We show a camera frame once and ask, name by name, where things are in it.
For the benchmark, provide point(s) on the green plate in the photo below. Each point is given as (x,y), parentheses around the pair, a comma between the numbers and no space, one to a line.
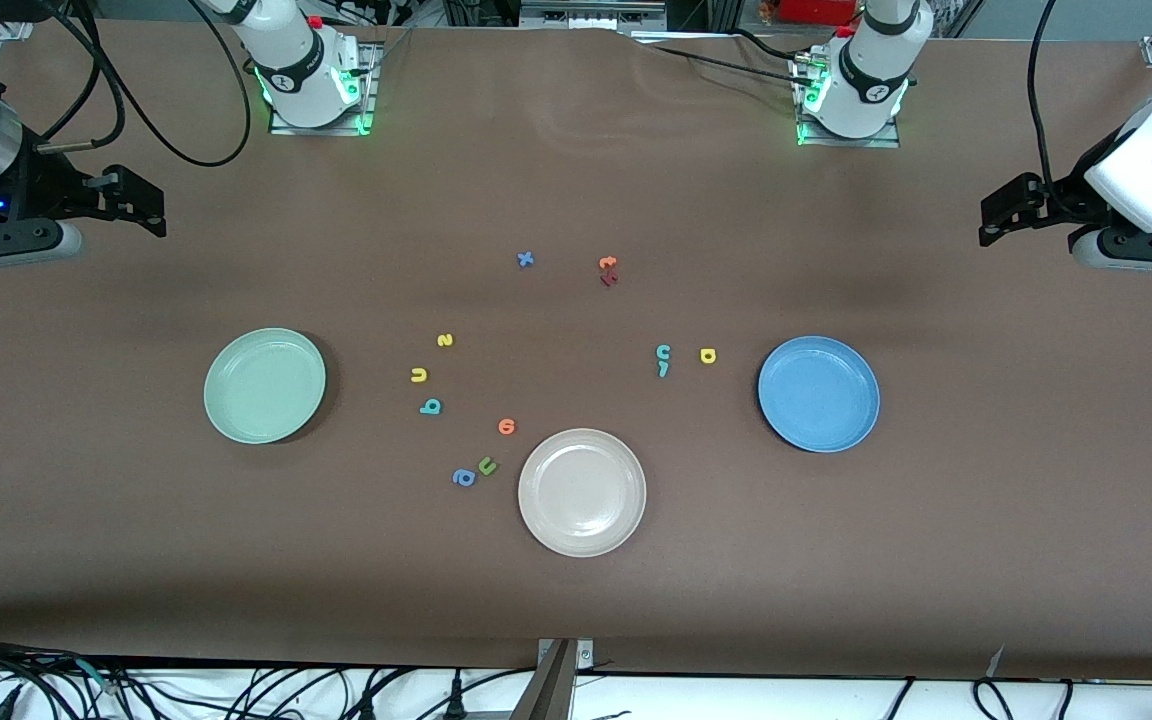
(264,386)

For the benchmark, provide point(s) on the beige plate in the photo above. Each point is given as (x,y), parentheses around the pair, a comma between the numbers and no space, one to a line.
(582,492)

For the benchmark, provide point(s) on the metal table edge bracket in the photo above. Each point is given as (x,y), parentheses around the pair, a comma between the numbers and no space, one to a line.
(556,680)

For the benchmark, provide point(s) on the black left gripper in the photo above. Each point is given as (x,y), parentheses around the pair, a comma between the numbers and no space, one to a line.
(1064,193)

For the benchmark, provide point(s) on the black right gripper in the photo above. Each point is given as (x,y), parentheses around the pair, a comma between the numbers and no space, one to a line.
(44,187)

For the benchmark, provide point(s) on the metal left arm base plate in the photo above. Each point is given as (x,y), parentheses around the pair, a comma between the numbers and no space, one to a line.
(846,143)

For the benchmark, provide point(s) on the grey power strip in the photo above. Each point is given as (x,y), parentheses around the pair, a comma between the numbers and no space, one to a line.
(586,15)

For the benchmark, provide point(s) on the blue plate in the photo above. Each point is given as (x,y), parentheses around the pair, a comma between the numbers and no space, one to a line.
(819,394)

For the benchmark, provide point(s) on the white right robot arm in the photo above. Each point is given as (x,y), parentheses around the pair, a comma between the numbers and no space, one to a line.
(301,60)

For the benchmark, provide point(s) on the blue letter a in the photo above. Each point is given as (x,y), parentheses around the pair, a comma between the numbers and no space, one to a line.
(463,479)

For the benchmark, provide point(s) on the red box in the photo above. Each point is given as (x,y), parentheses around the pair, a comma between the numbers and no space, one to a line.
(816,10)

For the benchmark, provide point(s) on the green letter n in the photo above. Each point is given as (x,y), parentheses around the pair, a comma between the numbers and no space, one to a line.
(487,467)

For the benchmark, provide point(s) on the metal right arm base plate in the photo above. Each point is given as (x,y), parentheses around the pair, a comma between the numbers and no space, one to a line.
(321,130)

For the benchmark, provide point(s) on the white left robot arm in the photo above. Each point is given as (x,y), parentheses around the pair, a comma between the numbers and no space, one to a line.
(866,70)

